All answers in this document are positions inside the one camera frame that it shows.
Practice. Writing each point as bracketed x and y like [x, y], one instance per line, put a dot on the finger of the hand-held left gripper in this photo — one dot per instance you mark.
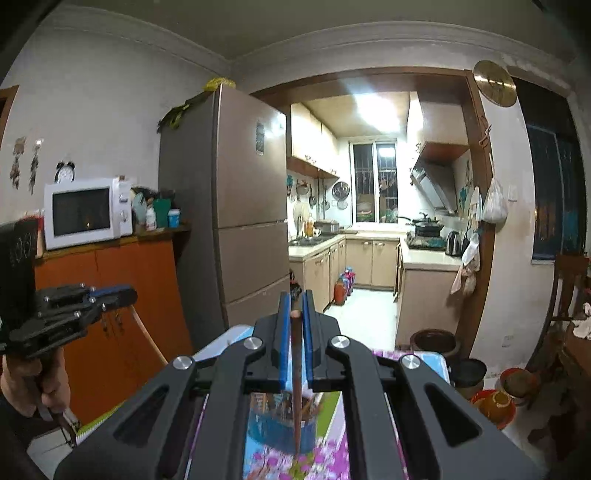
[60, 330]
[64, 294]

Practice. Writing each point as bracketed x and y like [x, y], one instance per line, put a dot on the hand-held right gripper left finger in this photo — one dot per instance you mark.
[285, 341]

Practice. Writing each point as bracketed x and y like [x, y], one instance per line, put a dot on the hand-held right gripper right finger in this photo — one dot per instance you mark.
[308, 341]

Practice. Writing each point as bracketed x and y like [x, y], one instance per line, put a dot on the dark brown chopstick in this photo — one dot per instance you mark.
[297, 369]

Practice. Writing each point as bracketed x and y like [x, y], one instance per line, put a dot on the light wooden chopstick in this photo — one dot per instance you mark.
[147, 332]

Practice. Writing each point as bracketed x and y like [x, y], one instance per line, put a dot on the metal chopstick holder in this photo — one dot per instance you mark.
[272, 429]

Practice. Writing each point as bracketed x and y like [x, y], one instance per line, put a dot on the person's left forearm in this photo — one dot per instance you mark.
[21, 438]

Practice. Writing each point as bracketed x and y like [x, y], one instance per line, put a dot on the person's left hand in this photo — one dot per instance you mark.
[57, 387]

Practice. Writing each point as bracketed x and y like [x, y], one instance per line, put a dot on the orange wooden cabinet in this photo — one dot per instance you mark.
[129, 277]

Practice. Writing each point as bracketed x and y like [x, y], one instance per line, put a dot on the group of plastic bottles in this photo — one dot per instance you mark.
[349, 281]

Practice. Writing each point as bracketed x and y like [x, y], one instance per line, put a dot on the white microwave oven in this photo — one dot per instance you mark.
[83, 214]

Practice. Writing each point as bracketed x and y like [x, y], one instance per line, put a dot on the steel kitchen sink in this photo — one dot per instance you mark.
[307, 241]

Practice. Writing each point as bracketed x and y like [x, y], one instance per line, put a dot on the beige kitchen base cabinets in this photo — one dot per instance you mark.
[374, 263]

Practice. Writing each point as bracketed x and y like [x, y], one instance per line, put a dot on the black alarm clock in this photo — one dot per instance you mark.
[64, 174]

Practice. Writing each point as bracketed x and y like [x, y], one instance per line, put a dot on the pale green packet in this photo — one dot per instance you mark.
[138, 208]

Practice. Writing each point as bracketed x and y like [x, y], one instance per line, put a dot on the white bottle red label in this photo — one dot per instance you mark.
[151, 220]

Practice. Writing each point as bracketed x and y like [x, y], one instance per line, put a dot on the floral tablecloth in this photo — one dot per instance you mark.
[332, 461]

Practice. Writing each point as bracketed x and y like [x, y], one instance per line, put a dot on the brown ceramic jar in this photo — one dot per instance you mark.
[434, 342]

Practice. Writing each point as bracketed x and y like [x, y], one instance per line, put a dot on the blue lidded jar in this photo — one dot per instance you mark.
[173, 219]

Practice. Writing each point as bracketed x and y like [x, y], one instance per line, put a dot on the brown refrigerator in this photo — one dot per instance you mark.
[231, 207]

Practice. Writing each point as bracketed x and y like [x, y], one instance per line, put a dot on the round hanging strainer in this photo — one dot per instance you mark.
[340, 190]

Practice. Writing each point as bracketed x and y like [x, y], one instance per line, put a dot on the gas stove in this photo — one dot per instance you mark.
[427, 242]

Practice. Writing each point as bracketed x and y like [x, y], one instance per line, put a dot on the black wok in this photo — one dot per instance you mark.
[425, 226]

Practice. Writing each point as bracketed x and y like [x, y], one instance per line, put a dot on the black lidded pot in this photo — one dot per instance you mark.
[468, 378]

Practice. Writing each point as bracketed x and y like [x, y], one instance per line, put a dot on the pink hanging towel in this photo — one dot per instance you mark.
[464, 279]

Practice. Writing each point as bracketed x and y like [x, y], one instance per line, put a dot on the barred kitchen window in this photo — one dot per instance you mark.
[374, 180]

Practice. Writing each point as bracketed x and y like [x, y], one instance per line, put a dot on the steel electric kettle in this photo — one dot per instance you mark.
[454, 243]

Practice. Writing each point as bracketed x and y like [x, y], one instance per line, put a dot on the white hanging towel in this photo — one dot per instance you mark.
[472, 251]

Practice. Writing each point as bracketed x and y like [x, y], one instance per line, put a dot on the red plastic basin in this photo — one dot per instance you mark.
[494, 408]

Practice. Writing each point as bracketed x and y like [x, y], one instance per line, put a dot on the steel range hood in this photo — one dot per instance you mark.
[436, 187]

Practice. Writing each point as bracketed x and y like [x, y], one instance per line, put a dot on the refrigerator door label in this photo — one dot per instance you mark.
[260, 137]

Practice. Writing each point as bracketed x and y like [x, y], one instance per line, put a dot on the green leafy bundle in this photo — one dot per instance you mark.
[178, 115]

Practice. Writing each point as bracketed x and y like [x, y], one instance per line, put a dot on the white hanging plastic bag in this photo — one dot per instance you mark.
[494, 205]

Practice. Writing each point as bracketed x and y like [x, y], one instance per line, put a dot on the beige cabinet above hood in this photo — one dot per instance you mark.
[438, 124]

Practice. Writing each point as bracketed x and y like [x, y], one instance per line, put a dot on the yellow item on refrigerator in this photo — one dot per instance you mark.
[219, 84]

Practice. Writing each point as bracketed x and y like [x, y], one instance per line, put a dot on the wooden chair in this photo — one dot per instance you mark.
[565, 290]

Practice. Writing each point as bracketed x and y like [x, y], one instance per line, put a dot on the white crumpled cloth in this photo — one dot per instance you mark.
[582, 323]

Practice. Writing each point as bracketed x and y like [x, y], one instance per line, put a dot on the dark blue window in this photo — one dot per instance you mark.
[554, 194]

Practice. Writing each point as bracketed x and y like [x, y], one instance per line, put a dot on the hanging wall ornament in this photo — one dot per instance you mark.
[35, 164]
[17, 161]

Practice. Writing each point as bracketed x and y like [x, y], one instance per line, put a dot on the beige wall cabinets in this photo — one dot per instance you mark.
[311, 145]

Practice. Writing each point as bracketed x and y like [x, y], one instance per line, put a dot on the white wall switch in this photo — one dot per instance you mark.
[512, 194]

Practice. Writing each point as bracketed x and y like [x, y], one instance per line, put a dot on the wooden door frame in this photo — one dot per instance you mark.
[480, 152]

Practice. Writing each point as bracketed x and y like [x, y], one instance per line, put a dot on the gold round wall plate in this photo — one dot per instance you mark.
[495, 83]

